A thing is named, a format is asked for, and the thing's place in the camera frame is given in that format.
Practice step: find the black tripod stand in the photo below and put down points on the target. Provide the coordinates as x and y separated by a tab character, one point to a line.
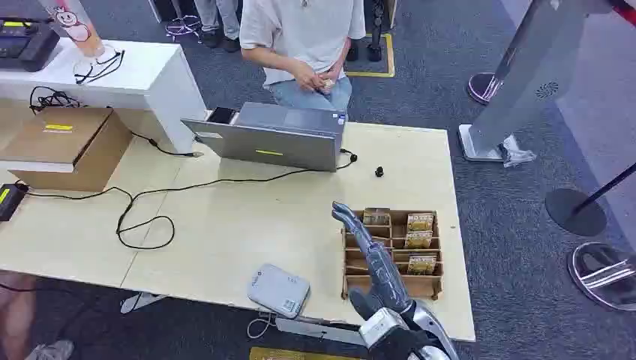
375	30

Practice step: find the white cabinet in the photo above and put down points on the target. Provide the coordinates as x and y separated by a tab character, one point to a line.
149	79

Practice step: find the person's left hand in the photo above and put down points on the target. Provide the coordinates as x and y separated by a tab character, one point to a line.
339	74

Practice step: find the grey desk foot bar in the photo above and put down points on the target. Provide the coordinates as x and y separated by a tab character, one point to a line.
318	331

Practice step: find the brown cardboard box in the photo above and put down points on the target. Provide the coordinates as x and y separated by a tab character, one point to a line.
64	144

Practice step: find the black stanchion with base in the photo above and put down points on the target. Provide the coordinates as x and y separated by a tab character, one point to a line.
574	212

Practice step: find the yellow edged floor mat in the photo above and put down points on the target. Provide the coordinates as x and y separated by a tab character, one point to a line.
388	57

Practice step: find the cartoon print standee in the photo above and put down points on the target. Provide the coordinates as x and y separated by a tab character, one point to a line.
74	25

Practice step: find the chair base with wheels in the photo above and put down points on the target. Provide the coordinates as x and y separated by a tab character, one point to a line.
183	27

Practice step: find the chrome stanchion base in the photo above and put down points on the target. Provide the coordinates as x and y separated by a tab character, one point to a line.
483	88
603	276

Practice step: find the black printer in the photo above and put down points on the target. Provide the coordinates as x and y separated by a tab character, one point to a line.
25	44

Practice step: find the grey laptop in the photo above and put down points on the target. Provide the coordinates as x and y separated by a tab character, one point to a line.
278	144

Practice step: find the small black knob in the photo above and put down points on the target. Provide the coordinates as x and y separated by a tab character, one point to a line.
379	172

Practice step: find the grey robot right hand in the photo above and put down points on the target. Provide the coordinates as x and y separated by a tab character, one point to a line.
385	278

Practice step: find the person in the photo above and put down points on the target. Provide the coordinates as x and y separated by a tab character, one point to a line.
218	22
17	313
303	35

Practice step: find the clear plastic bag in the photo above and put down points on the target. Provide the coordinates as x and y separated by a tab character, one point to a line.
516	153

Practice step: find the black device with yellow label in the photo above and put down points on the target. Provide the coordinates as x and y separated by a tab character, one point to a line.
9	200

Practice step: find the black phone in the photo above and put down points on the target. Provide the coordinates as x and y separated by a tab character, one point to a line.
221	115

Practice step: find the grey kiosk stand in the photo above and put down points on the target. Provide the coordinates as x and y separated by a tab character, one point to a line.
531	74

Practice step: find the wooden card box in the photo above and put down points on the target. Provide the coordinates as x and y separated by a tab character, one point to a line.
397	285

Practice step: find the person's right hand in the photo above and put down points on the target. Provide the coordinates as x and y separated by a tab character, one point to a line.
307	78

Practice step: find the white desk foot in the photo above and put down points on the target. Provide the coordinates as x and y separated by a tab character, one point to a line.
139	301

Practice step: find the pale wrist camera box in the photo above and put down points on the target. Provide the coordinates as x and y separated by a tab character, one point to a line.
380	325

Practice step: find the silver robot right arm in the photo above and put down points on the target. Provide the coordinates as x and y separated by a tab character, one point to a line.
432	333

